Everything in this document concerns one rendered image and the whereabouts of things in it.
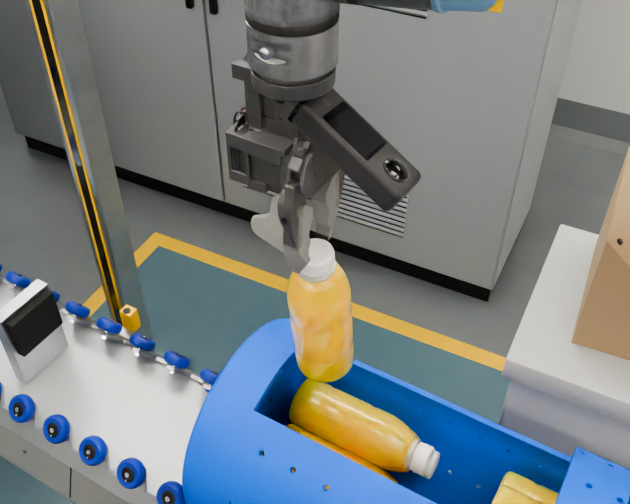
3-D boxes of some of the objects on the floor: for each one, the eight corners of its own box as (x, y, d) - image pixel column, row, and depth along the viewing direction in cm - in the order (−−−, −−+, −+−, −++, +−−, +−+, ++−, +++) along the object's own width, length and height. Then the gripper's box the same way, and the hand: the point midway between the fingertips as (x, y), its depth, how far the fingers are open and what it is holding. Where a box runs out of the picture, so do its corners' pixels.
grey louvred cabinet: (94, 96, 371) (15, -254, 273) (526, 224, 300) (628, -187, 202) (16, 153, 335) (-107, -225, 237) (485, 314, 265) (585, -132, 166)
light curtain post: (164, 454, 223) (4, -203, 108) (181, 463, 221) (34, -198, 106) (151, 470, 219) (-30, -194, 104) (167, 479, 217) (1, -188, 102)
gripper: (278, 25, 68) (284, 208, 83) (203, 79, 61) (224, 270, 75) (362, 48, 65) (354, 234, 79) (293, 108, 58) (298, 302, 72)
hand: (315, 252), depth 75 cm, fingers closed on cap, 4 cm apart
